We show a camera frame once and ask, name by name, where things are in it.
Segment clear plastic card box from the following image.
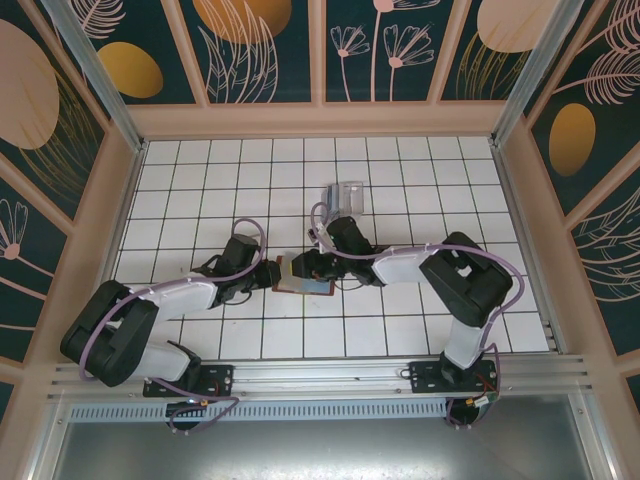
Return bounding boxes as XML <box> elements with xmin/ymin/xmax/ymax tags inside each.
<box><xmin>322</xmin><ymin>180</ymin><xmax>364</xmax><ymax>216</ymax></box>

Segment brown leather card holder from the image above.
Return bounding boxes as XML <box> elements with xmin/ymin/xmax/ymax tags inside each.
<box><xmin>272</xmin><ymin>253</ymin><xmax>335</xmax><ymax>297</ymax></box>

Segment grey metal shelf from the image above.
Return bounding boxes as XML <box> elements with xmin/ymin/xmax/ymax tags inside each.
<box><xmin>29</xmin><ymin>392</ymin><xmax>614</xmax><ymax>480</ymax></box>

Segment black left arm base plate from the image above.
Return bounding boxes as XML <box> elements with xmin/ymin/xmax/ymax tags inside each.
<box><xmin>143</xmin><ymin>364</ymin><xmax>236</xmax><ymax>399</ymax></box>

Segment aluminium side rail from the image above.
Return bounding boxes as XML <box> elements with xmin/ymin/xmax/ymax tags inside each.
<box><xmin>74</xmin><ymin>144</ymin><xmax>147</xmax><ymax>362</ymax></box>
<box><xmin>492</xmin><ymin>144</ymin><xmax>566</xmax><ymax>352</ymax></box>

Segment long aluminium base rail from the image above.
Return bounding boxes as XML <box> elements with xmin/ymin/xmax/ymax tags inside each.
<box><xmin>47</xmin><ymin>354</ymin><xmax>594</xmax><ymax>401</ymax></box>

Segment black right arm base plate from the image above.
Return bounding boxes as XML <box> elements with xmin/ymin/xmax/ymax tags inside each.
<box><xmin>408</xmin><ymin>359</ymin><xmax>501</xmax><ymax>396</ymax></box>

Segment grey slotted cable duct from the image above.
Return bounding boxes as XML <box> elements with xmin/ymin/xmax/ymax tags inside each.
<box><xmin>64</xmin><ymin>397</ymin><xmax>451</xmax><ymax>424</ymax></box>

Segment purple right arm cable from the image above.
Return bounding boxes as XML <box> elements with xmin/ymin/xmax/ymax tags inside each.
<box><xmin>309</xmin><ymin>201</ymin><xmax>524</xmax><ymax>431</ymax></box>

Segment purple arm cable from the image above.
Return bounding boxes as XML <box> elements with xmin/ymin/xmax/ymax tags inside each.
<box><xmin>309</xmin><ymin>201</ymin><xmax>524</xmax><ymax>431</ymax></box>
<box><xmin>79</xmin><ymin>217</ymin><xmax>267</xmax><ymax>435</ymax></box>

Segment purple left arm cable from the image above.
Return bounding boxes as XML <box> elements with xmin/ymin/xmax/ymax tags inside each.
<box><xmin>79</xmin><ymin>217</ymin><xmax>267</xmax><ymax>435</ymax></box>

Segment aluminium corner post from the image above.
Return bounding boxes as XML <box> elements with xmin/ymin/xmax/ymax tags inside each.
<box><xmin>39</xmin><ymin>0</ymin><xmax>149</xmax><ymax>154</ymax></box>
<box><xmin>489</xmin><ymin>0</ymin><xmax>584</xmax><ymax>149</ymax></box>

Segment small floral side wall panel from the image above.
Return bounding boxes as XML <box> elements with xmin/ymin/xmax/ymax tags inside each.
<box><xmin>569</xmin><ymin>182</ymin><xmax>640</xmax><ymax>357</ymax></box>

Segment large floral side wall panel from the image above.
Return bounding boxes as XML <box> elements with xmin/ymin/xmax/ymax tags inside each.
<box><xmin>524</xmin><ymin>0</ymin><xmax>640</xmax><ymax>217</ymax></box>

